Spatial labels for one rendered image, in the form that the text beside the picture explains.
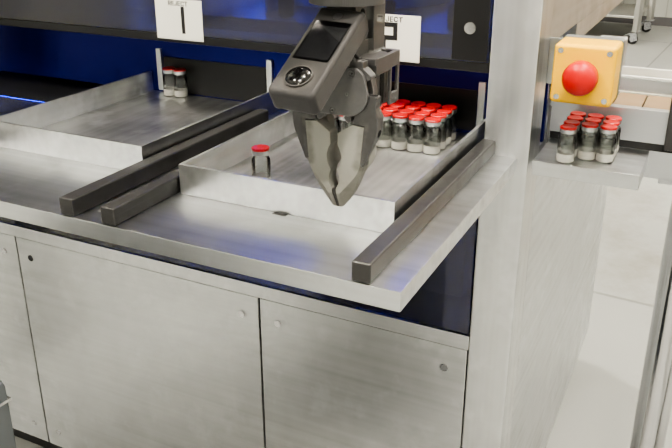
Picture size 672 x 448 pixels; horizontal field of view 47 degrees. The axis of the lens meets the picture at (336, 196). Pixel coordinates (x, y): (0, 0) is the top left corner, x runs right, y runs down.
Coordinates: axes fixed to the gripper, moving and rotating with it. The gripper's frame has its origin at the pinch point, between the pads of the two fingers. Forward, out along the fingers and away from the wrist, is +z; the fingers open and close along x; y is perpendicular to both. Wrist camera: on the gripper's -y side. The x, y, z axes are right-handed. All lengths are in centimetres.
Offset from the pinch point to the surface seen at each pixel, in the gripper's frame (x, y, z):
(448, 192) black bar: -8.1, 11.3, 2.1
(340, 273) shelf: -4.8, -8.7, 3.6
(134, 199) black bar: 20.3, -6.5, 1.7
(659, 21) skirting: 25, 744, 82
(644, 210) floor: -15, 250, 90
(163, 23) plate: 44, 30, -10
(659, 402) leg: -32, 45, 43
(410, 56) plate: 4.1, 30.1, -8.5
